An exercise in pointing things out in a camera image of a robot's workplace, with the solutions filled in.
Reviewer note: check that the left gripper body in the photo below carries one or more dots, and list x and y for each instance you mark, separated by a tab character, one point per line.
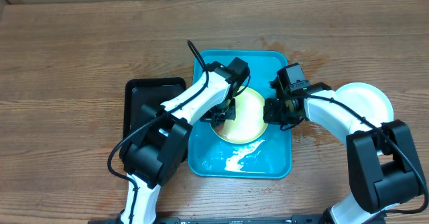
220	113

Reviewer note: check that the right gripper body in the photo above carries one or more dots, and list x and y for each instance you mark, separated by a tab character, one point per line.
280	113

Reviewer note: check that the yellow-green plate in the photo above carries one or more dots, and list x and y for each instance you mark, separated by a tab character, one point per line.
248	124

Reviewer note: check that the light blue plate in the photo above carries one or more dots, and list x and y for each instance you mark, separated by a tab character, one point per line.
368	101

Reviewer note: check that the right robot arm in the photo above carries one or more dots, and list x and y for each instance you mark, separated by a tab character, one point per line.
385	173

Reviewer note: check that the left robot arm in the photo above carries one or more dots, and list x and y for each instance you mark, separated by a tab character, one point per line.
158	120

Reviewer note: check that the teal plastic tray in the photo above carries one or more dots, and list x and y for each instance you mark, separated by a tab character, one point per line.
270	155

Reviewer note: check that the black plastic tray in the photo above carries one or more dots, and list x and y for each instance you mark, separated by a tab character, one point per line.
152	92

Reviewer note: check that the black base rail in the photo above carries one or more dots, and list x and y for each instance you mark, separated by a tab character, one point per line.
294	219

